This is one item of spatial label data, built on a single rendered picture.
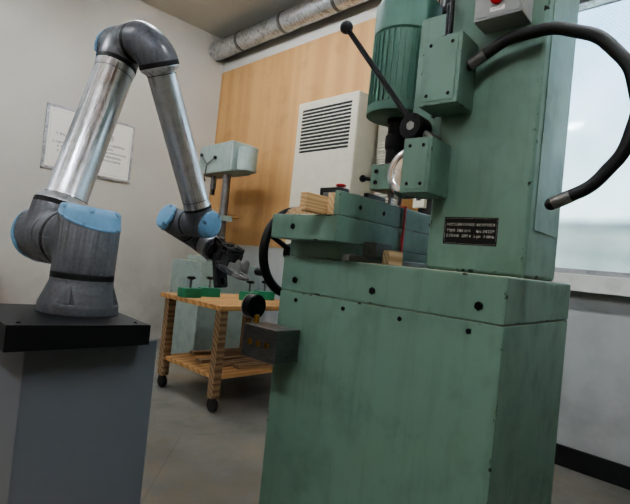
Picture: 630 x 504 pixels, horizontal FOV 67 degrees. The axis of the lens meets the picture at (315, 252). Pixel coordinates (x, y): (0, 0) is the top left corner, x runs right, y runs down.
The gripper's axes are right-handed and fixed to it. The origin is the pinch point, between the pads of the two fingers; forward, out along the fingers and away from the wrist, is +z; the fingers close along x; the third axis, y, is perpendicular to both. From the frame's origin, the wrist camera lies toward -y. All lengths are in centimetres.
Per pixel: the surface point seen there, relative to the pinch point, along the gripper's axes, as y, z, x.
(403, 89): 70, 32, 0
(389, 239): 34, 45, 1
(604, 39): 85, 76, -9
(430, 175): 52, 57, -13
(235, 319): -88, -124, 121
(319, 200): 38, 39, -24
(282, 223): 28.6, 28.3, -21.2
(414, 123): 61, 46, -10
